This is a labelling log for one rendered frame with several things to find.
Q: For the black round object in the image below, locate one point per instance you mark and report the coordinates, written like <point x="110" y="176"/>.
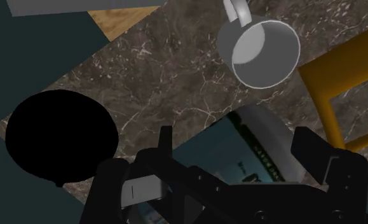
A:
<point x="61" y="136"/>

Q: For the teal book with grey spine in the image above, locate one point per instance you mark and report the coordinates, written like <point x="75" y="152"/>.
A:
<point x="220" y="152"/>

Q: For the grey mug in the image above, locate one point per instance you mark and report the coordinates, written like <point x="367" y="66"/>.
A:
<point x="264" y="52"/>

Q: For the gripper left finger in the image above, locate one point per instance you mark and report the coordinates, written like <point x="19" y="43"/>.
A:
<point x="154" y="161"/>

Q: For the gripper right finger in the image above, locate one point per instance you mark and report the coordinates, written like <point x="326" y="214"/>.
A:
<point x="344" y="173"/>

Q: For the yellow chair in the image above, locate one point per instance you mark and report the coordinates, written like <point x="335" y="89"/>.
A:
<point x="335" y="74"/>

